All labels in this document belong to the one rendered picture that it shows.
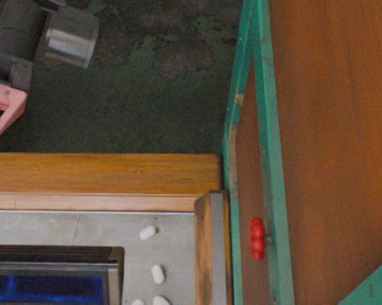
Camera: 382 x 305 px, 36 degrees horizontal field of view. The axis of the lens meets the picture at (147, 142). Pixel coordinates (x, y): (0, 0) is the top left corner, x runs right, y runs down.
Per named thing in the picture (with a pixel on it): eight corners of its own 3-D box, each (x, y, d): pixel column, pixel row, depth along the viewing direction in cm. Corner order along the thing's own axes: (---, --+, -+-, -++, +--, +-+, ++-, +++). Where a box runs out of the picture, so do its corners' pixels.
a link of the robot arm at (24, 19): (4, 12, 81) (9, -14, 76) (53, 28, 82) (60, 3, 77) (-10, 52, 77) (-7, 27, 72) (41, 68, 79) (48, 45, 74)
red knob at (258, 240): (245, 226, 61) (250, 210, 57) (266, 226, 61) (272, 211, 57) (248, 266, 59) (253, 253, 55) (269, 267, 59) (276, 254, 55)
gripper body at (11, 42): (22, 114, 78) (35, 68, 81) (31, 75, 69) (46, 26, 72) (-27, 100, 76) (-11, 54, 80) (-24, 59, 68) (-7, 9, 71)
